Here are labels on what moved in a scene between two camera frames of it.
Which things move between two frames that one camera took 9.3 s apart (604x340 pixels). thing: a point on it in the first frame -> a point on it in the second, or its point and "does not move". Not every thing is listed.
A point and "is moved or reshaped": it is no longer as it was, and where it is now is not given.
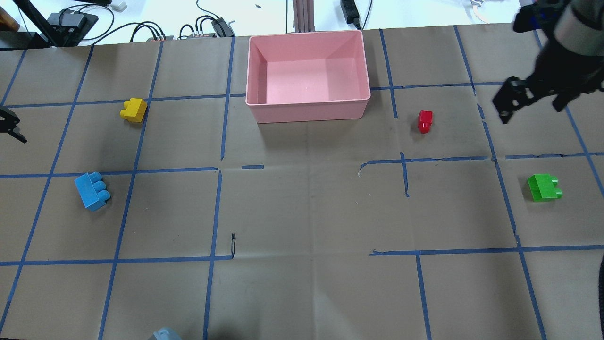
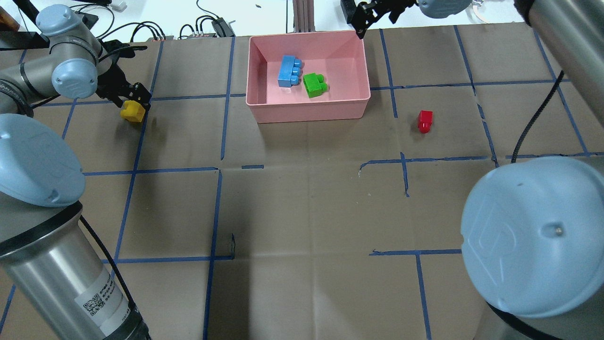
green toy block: [543, 187] is moved or reshaped
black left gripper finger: [8, 120] -> [112, 82]
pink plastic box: [307, 77] does not move
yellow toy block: [134, 109] does not move
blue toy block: [91, 189] -> [289, 71]
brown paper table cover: [148, 203] does not move
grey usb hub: [228, 31] does not move
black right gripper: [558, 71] -> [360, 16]
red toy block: [425, 118] does not move
